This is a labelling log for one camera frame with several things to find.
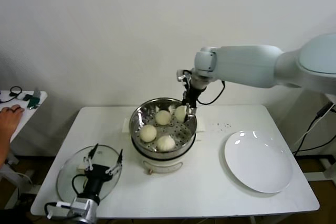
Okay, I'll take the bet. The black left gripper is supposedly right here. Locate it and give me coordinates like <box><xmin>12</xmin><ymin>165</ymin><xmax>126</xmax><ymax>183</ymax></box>
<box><xmin>82</xmin><ymin>144</ymin><xmax>123</xmax><ymax>200</ymax></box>

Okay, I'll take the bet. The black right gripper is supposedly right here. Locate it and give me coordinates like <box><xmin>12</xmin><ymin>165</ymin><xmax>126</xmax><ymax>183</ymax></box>
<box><xmin>180</xmin><ymin>82</ymin><xmax>206</xmax><ymax>123</ymax></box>

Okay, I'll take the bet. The white steamed baozi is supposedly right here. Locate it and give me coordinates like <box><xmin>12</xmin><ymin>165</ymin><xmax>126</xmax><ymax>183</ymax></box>
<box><xmin>139</xmin><ymin>125</ymin><xmax>158</xmax><ymax>142</ymax></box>
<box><xmin>174</xmin><ymin>106</ymin><xmax>187</xmax><ymax>122</ymax></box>
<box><xmin>155</xmin><ymin>110</ymin><xmax>171</xmax><ymax>126</ymax></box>
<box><xmin>156</xmin><ymin>135</ymin><xmax>176</xmax><ymax>152</ymax></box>

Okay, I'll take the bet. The round glass pot lid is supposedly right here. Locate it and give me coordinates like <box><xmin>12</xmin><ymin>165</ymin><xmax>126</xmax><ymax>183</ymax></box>
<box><xmin>56</xmin><ymin>144</ymin><xmax>122</xmax><ymax>207</ymax></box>

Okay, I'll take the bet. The bare person forearm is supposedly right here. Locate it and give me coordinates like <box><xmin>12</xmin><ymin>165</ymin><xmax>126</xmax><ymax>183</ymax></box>
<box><xmin>0</xmin><ymin>136</ymin><xmax>12</xmax><ymax>169</ymax></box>

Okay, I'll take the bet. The perforated steel steamer basket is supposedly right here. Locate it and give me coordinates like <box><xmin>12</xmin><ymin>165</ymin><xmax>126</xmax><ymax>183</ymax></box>
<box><xmin>130</xmin><ymin>98</ymin><xmax>197</xmax><ymax>154</ymax></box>

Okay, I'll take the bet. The bare person hand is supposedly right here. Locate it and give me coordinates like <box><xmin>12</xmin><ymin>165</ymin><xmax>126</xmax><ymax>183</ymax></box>
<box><xmin>0</xmin><ymin>104</ymin><xmax>26</xmax><ymax>142</ymax></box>

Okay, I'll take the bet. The white electric cooker pot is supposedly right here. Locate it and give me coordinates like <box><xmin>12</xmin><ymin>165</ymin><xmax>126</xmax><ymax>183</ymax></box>
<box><xmin>122</xmin><ymin>118</ymin><xmax>206</xmax><ymax>175</ymax></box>

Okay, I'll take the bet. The black floor power strip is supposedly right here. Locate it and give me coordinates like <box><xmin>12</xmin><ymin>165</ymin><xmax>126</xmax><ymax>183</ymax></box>
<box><xmin>17</xmin><ymin>194</ymin><xmax>40</xmax><ymax>210</ymax></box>

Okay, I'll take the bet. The small white side table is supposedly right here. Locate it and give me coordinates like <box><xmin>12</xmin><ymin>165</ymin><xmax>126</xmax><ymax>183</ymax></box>
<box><xmin>0</xmin><ymin>90</ymin><xmax>48</xmax><ymax>192</ymax></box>

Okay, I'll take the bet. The large white plate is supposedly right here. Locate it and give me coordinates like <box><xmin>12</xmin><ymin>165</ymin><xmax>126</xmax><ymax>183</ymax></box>
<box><xmin>224</xmin><ymin>130</ymin><xmax>293</xmax><ymax>194</ymax></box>

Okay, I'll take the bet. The green circuit device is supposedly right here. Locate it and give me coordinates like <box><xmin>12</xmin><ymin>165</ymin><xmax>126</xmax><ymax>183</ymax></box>
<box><xmin>27</xmin><ymin>97</ymin><xmax>41</xmax><ymax>110</ymax></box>

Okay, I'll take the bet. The black power adapter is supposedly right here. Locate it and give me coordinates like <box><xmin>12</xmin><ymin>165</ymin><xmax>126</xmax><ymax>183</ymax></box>
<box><xmin>316</xmin><ymin>102</ymin><xmax>336</xmax><ymax>119</ymax></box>

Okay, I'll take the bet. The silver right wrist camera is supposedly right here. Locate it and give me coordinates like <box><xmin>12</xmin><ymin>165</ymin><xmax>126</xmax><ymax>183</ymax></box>
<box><xmin>176</xmin><ymin>69</ymin><xmax>192</xmax><ymax>83</ymax></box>

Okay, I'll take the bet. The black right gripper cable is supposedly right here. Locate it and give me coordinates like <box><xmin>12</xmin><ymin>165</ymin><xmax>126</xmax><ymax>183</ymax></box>
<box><xmin>196</xmin><ymin>80</ymin><xmax>226</xmax><ymax>105</ymax></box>

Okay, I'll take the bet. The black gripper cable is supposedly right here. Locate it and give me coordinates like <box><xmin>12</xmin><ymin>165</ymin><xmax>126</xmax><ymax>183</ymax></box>
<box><xmin>196</xmin><ymin>80</ymin><xmax>226</xmax><ymax>105</ymax></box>
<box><xmin>72</xmin><ymin>174</ymin><xmax>89</xmax><ymax>196</ymax></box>

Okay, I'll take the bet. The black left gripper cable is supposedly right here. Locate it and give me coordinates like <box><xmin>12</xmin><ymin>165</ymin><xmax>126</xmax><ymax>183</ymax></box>
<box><xmin>72</xmin><ymin>174</ymin><xmax>89</xmax><ymax>196</ymax></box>

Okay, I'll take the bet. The white plugged arm cable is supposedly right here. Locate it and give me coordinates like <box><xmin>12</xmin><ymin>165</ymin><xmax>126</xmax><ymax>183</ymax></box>
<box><xmin>44</xmin><ymin>201</ymin><xmax>73</xmax><ymax>221</ymax></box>

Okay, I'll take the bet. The thin black looped cable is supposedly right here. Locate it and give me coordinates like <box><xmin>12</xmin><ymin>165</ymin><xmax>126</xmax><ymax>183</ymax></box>
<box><xmin>0</xmin><ymin>86</ymin><xmax>23</xmax><ymax>103</ymax></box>

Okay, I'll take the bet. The white power cable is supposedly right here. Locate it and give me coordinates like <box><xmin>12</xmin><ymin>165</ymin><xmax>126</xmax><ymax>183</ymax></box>
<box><xmin>290</xmin><ymin>117</ymin><xmax>321</xmax><ymax>149</ymax></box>

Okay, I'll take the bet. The black power cable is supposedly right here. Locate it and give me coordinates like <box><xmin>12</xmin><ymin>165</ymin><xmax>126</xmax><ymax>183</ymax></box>
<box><xmin>291</xmin><ymin>115</ymin><xmax>336</xmax><ymax>156</ymax></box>

